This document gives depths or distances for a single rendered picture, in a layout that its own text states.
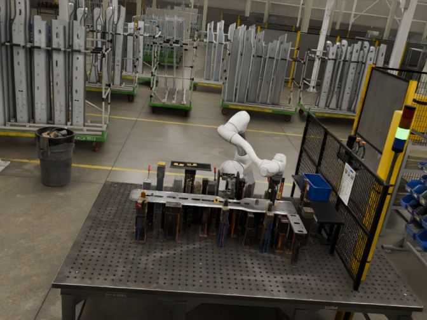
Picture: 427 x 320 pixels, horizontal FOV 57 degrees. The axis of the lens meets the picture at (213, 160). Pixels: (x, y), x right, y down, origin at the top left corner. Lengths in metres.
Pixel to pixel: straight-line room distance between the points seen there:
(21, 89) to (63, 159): 2.07
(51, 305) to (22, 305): 0.23
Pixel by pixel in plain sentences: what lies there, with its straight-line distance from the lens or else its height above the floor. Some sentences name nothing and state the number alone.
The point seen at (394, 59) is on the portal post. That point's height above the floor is 1.87.
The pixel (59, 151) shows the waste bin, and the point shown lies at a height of 0.53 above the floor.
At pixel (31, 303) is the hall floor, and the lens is 3.86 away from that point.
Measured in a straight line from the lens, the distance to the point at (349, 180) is 3.30.
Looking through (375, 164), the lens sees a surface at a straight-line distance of 5.43.
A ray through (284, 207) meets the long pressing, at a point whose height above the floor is 1.00.
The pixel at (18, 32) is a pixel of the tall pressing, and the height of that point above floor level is 1.76.
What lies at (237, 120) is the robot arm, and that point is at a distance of 3.46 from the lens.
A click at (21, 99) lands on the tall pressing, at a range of 7.32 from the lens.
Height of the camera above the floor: 2.50
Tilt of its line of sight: 21 degrees down
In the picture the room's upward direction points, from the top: 7 degrees clockwise
